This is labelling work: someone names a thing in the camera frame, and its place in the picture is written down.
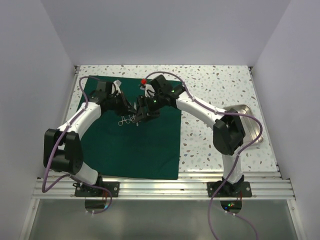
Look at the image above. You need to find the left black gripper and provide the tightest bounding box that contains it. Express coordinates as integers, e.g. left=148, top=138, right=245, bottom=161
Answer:
left=106, top=91, right=137, bottom=117

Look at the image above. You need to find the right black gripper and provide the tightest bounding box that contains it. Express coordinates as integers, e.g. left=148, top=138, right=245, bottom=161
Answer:
left=134, top=93, right=165, bottom=124

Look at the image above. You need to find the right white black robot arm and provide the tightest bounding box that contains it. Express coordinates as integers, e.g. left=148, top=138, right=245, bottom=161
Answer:
left=134, top=74, right=246, bottom=197

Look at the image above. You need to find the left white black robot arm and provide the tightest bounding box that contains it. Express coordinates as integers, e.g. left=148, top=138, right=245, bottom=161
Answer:
left=41, top=79, right=136, bottom=197

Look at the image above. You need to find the green surgical cloth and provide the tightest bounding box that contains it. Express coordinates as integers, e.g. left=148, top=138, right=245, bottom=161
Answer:
left=56, top=75, right=183, bottom=180

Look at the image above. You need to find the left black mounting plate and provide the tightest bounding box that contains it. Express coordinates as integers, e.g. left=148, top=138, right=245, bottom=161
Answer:
left=72, top=181, right=120, bottom=198

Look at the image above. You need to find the black mounting plate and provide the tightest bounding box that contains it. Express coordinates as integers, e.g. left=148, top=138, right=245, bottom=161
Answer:
left=206, top=180, right=253, bottom=198
left=72, top=181, right=120, bottom=198

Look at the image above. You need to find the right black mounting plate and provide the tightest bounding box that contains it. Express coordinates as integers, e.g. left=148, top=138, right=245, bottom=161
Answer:
left=206, top=180, right=253, bottom=198

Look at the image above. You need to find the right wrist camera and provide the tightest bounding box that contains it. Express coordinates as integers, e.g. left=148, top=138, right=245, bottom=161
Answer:
left=139, top=75, right=173, bottom=98

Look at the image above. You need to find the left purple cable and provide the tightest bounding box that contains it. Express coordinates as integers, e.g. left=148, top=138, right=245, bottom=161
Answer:
left=41, top=76, right=113, bottom=215

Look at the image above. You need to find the aluminium rail frame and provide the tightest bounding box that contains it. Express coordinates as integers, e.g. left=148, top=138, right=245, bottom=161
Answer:
left=31, top=65, right=298, bottom=240

